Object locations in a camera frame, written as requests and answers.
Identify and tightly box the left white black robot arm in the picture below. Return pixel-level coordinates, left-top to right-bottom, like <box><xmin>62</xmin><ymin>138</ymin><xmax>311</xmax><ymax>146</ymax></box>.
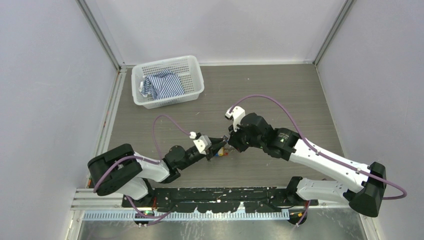
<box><xmin>87</xmin><ymin>136</ymin><xmax>228</xmax><ymax>207</ymax></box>

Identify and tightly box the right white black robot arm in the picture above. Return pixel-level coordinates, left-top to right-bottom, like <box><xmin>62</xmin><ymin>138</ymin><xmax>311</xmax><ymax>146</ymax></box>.
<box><xmin>225</xmin><ymin>108</ymin><xmax>387</xmax><ymax>218</ymax></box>

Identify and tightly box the yellow key tag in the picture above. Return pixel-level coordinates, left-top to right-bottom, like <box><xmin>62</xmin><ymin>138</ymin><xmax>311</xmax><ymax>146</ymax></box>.
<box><xmin>215</xmin><ymin>147</ymin><xmax>226</xmax><ymax>157</ymax></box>

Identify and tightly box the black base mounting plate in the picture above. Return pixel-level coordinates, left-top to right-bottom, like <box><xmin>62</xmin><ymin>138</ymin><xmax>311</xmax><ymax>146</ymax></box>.
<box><xmin>133</xmin><ymin>186</ymin><xmax>306</xmax><ymax>214</ymax></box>

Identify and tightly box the blue white striped cloth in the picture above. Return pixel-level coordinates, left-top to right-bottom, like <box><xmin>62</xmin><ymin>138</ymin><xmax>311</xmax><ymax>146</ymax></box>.
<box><xmin>139</xmin><ymin>69</ymin><xmax>185</xmax><ymax>101</ymax></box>

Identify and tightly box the white plastic perforated basket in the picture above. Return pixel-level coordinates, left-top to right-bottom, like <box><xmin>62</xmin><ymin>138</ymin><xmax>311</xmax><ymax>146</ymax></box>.
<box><xmin>131</xmin><ymin>55</ymin><xmax>205</xmax><ymax>109</ymax></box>

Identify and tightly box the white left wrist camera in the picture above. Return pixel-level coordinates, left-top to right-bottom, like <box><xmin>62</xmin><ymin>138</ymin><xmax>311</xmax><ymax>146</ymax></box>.
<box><xmin>189</xmin><ymin>131</ymin><xmax>212</xmax><ymax>155</ymax></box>

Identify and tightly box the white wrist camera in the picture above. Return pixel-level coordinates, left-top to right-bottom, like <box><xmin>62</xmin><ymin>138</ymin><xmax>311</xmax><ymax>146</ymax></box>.
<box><xmin>225</xmin><ymin>106</ymin><xmax>246</xmax><ymax>132</ymax></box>
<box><xmin>189</xmin><ymin>131</ymin><xmax>212</xmax><ymax>155</ymax></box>

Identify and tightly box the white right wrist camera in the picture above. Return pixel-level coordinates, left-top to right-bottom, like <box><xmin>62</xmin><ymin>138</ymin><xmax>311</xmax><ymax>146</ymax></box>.
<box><xmin>225</xmin><ymin>106</ymin><xmax>246</xmax><ymax>132</ymax></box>

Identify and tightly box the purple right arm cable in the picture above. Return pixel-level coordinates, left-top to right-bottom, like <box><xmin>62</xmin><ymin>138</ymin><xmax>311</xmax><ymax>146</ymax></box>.
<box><xmin>228</xmin><ymin>94</ymin><xmax>408</xmax><ymax>228</ymax></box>

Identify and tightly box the slotted cable duct strip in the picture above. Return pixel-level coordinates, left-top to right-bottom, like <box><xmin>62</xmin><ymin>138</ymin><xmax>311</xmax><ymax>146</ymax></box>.
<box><xmin>82</xmin><ymin>209</ymin><xmax>290</xmax><ymax>221</ymax></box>

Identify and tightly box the aluminium frame rail left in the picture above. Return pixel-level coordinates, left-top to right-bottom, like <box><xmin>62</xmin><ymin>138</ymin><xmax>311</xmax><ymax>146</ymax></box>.
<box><xmin>70</xmin><ymin>65</ymin><xmax>128</xmax><ymax>211</ymax></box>

